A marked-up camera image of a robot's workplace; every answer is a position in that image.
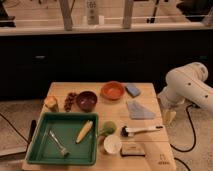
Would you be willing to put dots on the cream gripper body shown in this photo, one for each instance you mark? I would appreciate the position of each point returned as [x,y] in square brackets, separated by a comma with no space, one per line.
[168,115]

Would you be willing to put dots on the white handled black brush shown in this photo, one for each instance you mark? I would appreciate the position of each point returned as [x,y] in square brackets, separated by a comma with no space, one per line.
[130,131]

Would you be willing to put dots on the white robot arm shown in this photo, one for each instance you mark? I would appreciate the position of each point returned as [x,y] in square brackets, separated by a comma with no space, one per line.
[185,83]

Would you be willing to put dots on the orange bowl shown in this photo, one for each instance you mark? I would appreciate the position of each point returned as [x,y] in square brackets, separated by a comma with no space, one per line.
[112,90]

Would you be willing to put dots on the dark purple bowl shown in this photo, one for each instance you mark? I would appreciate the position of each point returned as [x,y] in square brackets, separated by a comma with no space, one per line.
[86,101]

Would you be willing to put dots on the light blue folded cloth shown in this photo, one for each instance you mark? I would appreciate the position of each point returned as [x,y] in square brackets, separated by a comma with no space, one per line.
[139,112]

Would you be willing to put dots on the blue sponge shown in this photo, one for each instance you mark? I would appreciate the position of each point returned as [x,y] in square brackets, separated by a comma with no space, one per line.
[132,90]

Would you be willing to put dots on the tan and black sponge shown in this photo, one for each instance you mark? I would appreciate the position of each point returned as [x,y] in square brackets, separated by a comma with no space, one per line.
[132,149]

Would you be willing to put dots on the green pear toy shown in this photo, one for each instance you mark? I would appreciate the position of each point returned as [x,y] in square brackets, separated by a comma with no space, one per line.
[108,128]

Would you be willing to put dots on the white cup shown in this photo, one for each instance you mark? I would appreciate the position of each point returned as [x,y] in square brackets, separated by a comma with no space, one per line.
[112,144]

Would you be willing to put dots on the yellow corn cob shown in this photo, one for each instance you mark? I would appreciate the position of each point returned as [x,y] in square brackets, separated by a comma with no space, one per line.
[83,132]

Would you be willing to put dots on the brown grape bunch toy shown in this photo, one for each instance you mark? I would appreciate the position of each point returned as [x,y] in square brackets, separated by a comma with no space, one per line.
[69,101]

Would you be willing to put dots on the green plastic tray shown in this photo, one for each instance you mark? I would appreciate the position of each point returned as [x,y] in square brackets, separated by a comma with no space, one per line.
[66,127]

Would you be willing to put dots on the silver fork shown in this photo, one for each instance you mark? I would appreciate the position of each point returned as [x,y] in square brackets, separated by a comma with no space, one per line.
[64,152]

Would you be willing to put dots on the yellow bread toy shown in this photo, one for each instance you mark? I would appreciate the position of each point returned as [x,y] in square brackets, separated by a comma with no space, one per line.
[51,103]

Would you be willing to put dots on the white remote on ledge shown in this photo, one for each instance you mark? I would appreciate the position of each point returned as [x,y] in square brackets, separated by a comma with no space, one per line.
[92,12]

